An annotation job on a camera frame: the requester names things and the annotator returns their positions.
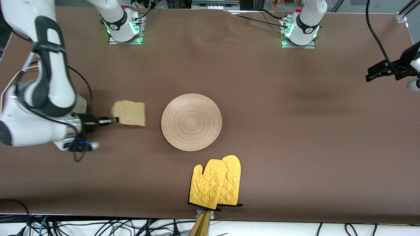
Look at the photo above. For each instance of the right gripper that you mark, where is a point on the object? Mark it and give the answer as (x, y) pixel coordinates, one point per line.
(87, 122)

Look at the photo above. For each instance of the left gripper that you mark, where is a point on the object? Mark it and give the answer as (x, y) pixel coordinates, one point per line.
(401, 65)

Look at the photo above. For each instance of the brown-crusted bread slice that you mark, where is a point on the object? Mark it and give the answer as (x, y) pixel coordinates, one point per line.
(131, 113)

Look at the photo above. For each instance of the round wooden plate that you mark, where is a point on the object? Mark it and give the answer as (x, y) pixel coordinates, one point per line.
(192, 123)

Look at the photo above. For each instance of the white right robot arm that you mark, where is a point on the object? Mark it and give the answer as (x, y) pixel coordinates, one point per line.
(32, 127)

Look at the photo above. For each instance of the beige and chrome toaster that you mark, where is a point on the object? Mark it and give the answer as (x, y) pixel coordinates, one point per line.
(82, 102)

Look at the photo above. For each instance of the brown table cover sheet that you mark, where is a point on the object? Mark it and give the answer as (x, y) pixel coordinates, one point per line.
(262, 98)

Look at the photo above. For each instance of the yellow quilted oven mitt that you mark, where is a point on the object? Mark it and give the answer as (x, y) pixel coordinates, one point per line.
(233, 177)
(206, 186)

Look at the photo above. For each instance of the grey device behind table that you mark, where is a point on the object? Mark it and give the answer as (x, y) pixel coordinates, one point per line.
(213, 4)

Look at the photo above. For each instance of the aluminium frame profile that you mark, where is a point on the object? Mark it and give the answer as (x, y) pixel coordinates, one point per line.
(402, 14)

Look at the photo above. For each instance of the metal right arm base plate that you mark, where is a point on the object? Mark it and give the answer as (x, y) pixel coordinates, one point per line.
(124, 42)

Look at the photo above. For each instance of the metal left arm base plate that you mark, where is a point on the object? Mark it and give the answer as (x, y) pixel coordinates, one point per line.
(298, 46)

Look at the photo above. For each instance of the small metal bracket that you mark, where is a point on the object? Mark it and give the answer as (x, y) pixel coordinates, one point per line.
(198, 213)

